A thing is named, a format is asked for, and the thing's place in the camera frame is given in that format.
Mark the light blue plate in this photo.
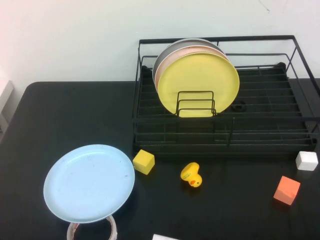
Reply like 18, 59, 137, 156
43, 144, 136, 224

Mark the pink plate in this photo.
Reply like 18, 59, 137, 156
154, 45, 227, 88

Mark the yellow plate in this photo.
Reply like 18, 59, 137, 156
157, 51, 241, 118

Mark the grey plate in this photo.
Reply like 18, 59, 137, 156
152, 37, 221, 83

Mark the yellow foam cube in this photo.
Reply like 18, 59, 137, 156
132, 149, 156, 175

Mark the yellow rubber duck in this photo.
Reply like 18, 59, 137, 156
180, 162, 203, 189

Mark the white paper sheet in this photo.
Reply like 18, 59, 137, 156
152, 233, 181, 240

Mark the white tape roll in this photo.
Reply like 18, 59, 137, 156
66, 215, 118, 240

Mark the orange foam cube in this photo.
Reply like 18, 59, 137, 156
273, 175, 301, 207

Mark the white foam cube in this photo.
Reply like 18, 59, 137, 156
295, 150, 319, 172

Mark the black wire dish rack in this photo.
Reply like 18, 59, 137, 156
131, 34, 320, 159

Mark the grey metal wall fixture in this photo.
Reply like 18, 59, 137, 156
0, 80, 15, 137

